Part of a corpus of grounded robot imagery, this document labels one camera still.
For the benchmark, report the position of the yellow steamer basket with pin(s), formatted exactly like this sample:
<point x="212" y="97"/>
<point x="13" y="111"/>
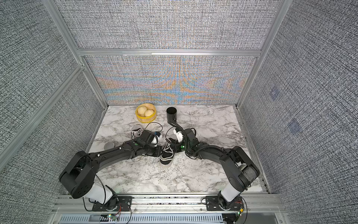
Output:
<point x="147" y="119"/>

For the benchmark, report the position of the left beige bun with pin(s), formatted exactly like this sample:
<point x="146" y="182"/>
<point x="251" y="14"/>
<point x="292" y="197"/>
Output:
<point x="141" y="111"/>

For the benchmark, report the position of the aluminium enclosure frame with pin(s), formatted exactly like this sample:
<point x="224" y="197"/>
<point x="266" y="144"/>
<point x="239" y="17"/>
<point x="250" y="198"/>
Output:
<point x="74" y="72"/>

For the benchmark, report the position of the right beige bun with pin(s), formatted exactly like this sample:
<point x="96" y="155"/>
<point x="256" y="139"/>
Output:
<point x="148" y="113"/>

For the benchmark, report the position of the aluminium front rail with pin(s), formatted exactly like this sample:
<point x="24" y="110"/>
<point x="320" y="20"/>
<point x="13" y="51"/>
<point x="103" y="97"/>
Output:
<point x="254" y="202"/>

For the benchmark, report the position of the black sneaker white laces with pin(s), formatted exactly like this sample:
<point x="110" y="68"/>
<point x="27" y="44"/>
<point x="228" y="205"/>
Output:
<point x="167" y="155"/>
<point x="136" y="133"/>

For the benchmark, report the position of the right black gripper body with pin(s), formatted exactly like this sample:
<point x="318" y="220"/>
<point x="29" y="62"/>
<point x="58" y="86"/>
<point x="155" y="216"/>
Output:
<point x="177" y="146"/>

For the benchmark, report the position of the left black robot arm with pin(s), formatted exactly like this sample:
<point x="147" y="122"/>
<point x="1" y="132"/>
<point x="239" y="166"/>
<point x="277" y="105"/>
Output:
<point x="78" y="177"/>

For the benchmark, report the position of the black mug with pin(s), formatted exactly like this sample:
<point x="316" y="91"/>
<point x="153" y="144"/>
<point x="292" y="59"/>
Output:
<point x="171" y="114"/>

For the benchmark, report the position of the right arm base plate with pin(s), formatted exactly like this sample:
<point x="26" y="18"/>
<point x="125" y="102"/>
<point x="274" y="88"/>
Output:
<point x="216" y="203"/>

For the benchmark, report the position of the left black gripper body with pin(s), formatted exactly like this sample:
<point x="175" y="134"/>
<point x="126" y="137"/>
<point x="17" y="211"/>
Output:
<point x="156" y="150"/>

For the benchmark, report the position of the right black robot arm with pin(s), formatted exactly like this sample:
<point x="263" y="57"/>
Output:
<point x="239" y="169"/>

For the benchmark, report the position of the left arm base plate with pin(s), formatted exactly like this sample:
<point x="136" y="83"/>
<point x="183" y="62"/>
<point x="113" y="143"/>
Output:
<point x="119" y="203"/>

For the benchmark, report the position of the beige bun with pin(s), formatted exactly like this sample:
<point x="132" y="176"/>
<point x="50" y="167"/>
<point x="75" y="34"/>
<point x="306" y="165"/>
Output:
<point x="141" y="111"/>
<point x="148" y="113"/>

